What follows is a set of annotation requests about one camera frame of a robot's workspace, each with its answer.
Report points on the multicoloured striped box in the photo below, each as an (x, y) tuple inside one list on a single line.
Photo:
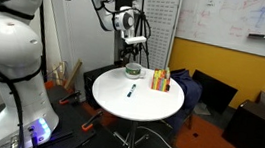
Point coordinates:
[(161, 80)]

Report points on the green whiteboard marker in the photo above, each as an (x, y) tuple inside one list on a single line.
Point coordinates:
[(132, 90)]

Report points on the black camera tripod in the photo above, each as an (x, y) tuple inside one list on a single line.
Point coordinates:
[(145, 21)]

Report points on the flat black panel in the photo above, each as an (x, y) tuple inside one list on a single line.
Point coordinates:
[(216, 90)]

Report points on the black box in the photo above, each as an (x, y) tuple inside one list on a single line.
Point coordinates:
[(96, 80)]

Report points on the white perforated panel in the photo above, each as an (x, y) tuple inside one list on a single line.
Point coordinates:
[(159, 26)]

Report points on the whiteboard with scribbles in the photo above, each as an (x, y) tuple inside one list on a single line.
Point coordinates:
[(239, 19)]

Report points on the blue cloth on chair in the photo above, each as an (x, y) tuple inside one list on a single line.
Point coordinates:
[(188, 87)]

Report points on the white mug with green band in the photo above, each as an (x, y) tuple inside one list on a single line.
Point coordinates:
[(133, 70)]

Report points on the metal table pedestal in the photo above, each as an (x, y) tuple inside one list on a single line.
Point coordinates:
[(132, 136)]

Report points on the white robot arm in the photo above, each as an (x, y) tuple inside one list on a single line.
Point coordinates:
[(8, 43)]

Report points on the wooden sticks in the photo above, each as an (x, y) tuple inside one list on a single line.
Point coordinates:
[(72, 74)]

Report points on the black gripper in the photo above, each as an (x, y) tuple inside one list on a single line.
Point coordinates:
[(129, 49)]

